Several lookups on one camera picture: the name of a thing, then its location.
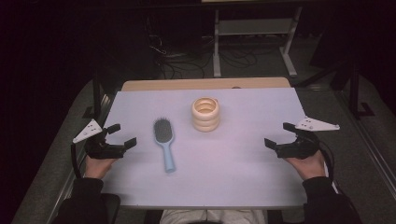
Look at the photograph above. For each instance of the person's left hand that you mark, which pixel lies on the person's left hand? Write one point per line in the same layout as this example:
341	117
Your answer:
98	166

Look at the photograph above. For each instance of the white metal stand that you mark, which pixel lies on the white metal stand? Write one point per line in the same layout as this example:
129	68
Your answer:
253	27

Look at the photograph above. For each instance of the beige ringed cup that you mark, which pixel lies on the beige ringed cup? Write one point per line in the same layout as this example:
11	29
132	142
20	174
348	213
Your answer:
205	114

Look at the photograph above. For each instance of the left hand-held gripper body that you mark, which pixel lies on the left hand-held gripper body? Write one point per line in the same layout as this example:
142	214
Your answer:
99	148

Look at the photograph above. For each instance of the light blue hairbrush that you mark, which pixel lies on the light blue hairbrush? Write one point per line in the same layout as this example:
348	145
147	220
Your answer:
164	141

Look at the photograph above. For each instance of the black floor stand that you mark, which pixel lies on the black floor stand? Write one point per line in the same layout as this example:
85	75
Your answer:
355	93
96	96

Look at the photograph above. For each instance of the person's right hand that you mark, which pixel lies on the person's right hand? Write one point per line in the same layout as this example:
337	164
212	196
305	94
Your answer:
308	166

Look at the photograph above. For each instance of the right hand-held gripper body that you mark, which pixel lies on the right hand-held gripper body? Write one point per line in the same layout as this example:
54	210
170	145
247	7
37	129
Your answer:
300	146

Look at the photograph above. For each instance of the person's light trousers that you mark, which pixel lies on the person's light trousers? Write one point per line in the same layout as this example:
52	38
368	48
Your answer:
214	217

